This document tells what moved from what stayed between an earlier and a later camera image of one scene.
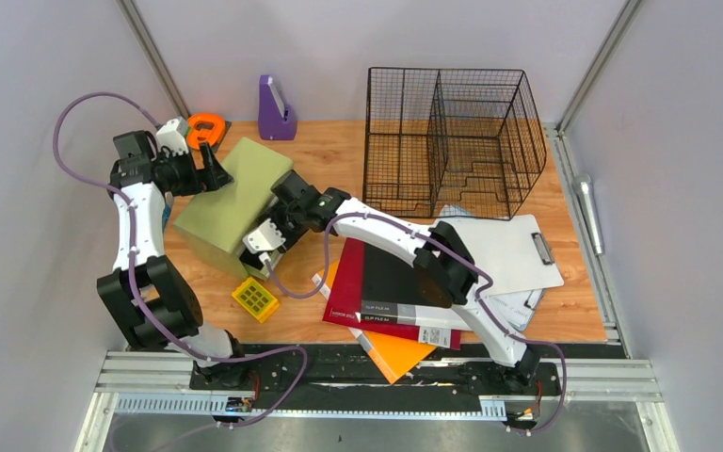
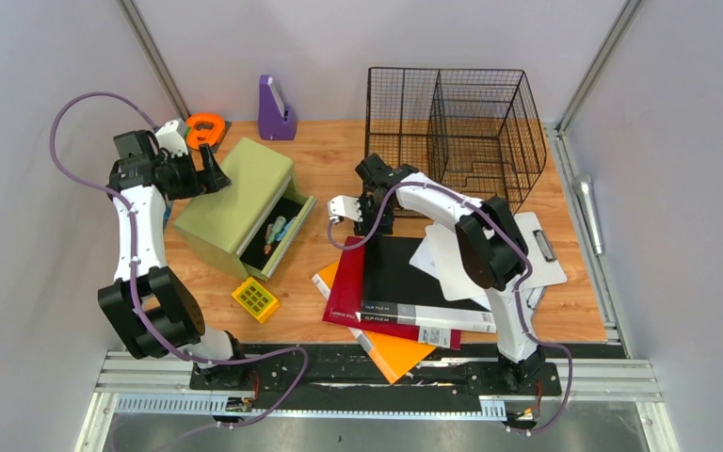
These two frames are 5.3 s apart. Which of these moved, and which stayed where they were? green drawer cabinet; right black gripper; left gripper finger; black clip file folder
Moved: right black gripper
Stayed: left gripper finger; green drawer cabinet; black clip file folder
